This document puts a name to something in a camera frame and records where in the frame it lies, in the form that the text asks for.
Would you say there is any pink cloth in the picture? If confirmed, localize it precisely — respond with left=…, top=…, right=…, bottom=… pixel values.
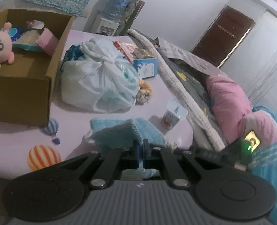
left=35, top=28, right=59, bottom=56

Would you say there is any blue and white box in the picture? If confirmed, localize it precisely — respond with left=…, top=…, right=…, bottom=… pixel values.
left=133, top=57, right=158, bottom=79

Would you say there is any pink balloon print tablecloth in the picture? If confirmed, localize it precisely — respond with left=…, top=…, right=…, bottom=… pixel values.
left=0, top=29, right=195, bottom=181

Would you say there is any folded grey patterned chair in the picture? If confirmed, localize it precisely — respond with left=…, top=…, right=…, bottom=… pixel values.
left=118, top=0, right=146, bottom=37

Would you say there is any pink quilt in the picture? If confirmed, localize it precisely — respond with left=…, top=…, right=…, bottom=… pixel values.
left=205, top=74, right=277, bottom=216

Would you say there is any blue water bottle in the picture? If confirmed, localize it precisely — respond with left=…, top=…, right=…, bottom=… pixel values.
left=103, top=0, right=133, bottom=24

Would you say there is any light blue quilted cloth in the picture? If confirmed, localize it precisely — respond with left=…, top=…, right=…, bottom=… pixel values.
left=90, top=118, right=174, bottom=181

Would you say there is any checked pillow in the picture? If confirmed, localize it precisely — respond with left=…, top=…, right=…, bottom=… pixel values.
left=158, top=37, right=226, bottom=76

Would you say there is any white rolled mattress pad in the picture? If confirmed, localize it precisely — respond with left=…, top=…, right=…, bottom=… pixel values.
left=126, top=28, right=226, bottom=151

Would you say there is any brown cardboard box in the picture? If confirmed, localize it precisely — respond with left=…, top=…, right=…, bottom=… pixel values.
left=0, top=9, right=76, bottom=127

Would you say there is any blue tissue pack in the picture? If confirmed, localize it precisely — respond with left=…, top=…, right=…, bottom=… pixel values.
left=1, top=27, right=24, bottom=44

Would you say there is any white plastic bag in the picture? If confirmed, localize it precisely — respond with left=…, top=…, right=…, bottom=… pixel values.
left=60, top=37, right=142, bottom=113

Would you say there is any small gold box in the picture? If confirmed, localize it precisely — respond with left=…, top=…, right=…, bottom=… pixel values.
left=132, top=48, right=154, bottom=59

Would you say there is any grey star print blanket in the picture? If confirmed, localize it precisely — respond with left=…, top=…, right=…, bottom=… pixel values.
left=152, top=37, right=214, bottom=122

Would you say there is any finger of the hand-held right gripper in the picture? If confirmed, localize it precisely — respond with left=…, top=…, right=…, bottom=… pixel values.
left=191, top=146, right=224, bottom=161

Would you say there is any brown wooden door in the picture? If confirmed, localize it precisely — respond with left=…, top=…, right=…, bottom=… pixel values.
left=190, top=5, right=255, bottom=68

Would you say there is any red wet wipes pack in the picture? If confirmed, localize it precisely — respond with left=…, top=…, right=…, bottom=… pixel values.
left=112, top=41, right=135, bottom=64

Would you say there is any metal door hook rail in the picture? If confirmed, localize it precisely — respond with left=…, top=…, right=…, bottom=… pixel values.
left=217, top=24, right=238, bottom=38

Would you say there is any cream soft packet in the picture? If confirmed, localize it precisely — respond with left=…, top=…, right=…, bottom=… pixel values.
left=12, top=29, right=45, bottom=52

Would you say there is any white wardrobe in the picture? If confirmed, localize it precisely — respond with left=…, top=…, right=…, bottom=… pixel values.
left=222, top=9, right=277, bottom=125

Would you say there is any white plastic cup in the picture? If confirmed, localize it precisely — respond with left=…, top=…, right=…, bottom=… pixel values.
left=161, top=99, right=189, bottom=131

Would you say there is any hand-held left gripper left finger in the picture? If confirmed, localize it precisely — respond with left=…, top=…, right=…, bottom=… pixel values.
left=59, top=143, right=143, bottom=189

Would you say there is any orange striped white towel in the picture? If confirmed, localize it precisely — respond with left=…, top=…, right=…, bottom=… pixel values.
left=136, top=79, right=154, bottom=104

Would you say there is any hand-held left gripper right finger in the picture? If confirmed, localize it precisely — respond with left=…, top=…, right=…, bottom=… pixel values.
left=143, top=139, right=224, bottom=189

